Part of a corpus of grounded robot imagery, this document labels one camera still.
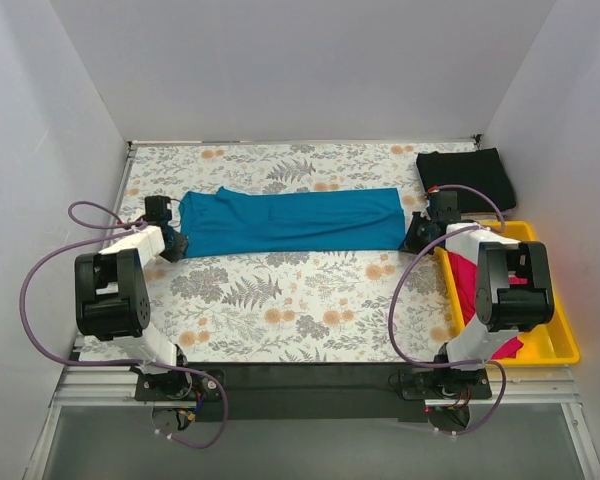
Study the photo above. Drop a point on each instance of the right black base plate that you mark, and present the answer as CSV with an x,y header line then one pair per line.
x,y
414,383

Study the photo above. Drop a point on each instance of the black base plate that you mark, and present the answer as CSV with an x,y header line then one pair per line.
x,y
414,383
179,386

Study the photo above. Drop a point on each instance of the magenta pink t shirt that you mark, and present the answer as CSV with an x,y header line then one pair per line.
x,y
465,276

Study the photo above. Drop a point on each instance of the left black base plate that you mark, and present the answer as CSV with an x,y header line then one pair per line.
x,y
179,386

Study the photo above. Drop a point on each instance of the floral patterned table mat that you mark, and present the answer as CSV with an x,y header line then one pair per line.
x,y
339,306

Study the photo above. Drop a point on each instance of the aluminium frame rail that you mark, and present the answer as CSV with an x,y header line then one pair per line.
x,y
115,386

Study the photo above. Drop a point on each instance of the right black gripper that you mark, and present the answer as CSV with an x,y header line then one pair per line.
x,y
415,237

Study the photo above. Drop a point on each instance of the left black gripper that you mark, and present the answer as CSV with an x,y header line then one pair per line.
x,y
175,244

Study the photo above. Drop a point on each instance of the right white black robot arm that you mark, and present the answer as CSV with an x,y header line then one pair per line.
x,y
513,295

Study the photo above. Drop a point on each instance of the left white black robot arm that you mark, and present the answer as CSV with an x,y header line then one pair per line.
x,y
111,295

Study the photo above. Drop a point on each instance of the folded black t shirt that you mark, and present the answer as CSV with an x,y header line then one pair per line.
x,y
481,170

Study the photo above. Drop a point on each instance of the teal blue t shirt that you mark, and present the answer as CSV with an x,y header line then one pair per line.
x,y
228,222

